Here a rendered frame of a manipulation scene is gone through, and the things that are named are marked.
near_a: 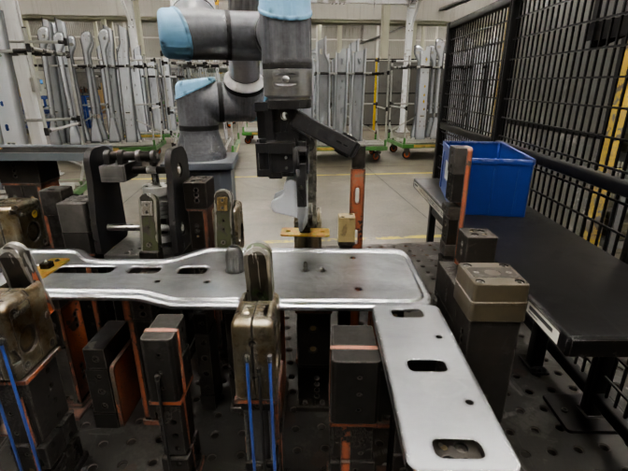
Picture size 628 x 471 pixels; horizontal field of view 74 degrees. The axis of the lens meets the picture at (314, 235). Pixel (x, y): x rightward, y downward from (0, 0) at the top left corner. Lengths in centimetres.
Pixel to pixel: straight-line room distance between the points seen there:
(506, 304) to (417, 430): 25
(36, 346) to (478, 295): 63
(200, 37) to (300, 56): 17
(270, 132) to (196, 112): 63
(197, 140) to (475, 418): 104
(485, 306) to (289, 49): 45
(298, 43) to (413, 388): 48
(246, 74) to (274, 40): 59
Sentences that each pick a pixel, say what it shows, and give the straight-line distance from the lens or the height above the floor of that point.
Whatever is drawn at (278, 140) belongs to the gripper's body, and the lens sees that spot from 67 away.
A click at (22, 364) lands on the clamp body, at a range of 72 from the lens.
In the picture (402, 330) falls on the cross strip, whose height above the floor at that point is 100.
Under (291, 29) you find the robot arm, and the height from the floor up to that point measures 139.
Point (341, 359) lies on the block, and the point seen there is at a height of 98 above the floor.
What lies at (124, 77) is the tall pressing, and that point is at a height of 142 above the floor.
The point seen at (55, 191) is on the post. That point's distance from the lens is 107.
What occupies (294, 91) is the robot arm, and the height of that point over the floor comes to 130.
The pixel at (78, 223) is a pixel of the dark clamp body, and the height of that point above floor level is 103.
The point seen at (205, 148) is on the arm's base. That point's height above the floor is 114.
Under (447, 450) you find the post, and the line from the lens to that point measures 46.
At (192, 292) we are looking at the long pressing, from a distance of 70.
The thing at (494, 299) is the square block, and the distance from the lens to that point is 63.
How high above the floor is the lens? 131
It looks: 20 degrees down
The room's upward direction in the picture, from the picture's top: straight up
